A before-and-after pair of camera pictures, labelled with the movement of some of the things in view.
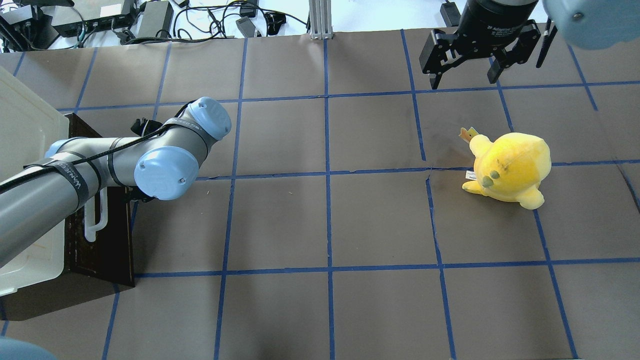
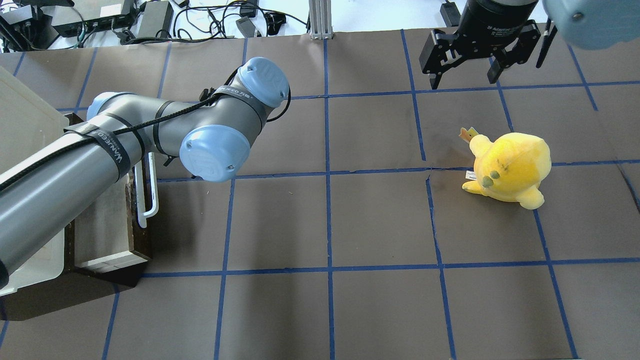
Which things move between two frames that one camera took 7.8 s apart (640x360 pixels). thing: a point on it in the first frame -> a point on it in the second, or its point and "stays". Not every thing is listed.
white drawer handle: x=90 y=227 -> x=142 y=214
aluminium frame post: x=320 y=19 stays
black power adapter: x=157 y=20 stays
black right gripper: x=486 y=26 stays
